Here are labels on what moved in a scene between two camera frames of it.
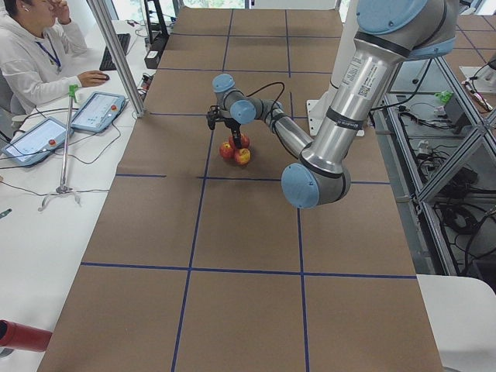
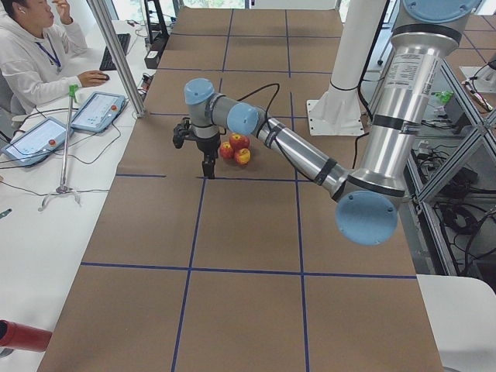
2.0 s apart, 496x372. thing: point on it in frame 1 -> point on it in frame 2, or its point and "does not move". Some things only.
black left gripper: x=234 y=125 -> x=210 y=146
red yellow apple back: x=245 y=142 does not move
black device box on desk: x=152 y=59 does not move
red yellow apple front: x=242 y=156 does not move
